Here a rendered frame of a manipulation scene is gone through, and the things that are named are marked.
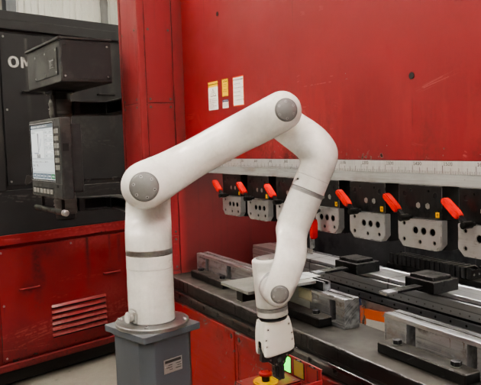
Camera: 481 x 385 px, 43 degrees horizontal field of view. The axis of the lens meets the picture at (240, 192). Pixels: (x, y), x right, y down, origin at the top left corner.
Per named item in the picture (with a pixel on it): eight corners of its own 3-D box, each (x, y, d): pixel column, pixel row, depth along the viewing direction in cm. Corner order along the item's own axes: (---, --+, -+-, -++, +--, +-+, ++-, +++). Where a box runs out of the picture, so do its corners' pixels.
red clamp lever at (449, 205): (440, 196, 146) (466, 225, 140) (453, 195, 148) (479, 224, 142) (437, 202, 147) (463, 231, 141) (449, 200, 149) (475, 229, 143)
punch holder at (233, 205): (223, 214, 252) (221, 173, 251) (240, 211, 256) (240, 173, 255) (240, 217, 239) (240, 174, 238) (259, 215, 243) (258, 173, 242)
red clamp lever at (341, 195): (335, 188, 181) (352, 211, 175) (346, 187, 183) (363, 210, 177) (333, 192, 182) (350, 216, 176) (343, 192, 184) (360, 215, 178)
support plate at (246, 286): (221, 284, 206) (221, 281, 206) (285, 274, 219) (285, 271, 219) (247, 295, 191) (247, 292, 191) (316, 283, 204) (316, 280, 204)
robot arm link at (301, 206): (337, 201, 152) (290, 315, 153) (317, 194, 167) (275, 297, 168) (305, 188, 150) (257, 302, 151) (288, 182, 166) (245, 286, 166)
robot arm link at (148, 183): (137, 213, 163) (133, 221, 147) (115, 173, 161) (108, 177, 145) (301, 124, 166) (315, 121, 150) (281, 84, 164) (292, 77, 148)
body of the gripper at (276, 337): (279, 305, 170) (283, 344, 171) (249, 314, 164) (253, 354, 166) (296, 311, 163) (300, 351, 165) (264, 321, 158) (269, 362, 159)
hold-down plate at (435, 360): (376, 351, 170) (376, 341, 169) (391, 347, 172) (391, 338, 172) (465, 387, 144) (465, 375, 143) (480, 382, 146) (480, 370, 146)
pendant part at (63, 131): (32, 195, 302) (27, 121, 299) (56, 192, 309) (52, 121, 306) (62, 200, 266) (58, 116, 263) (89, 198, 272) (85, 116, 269)
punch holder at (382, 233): (350, 236, 183) (348, 180, 181) (371, 233, 187) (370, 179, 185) (385, 242, 170) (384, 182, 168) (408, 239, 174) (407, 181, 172)
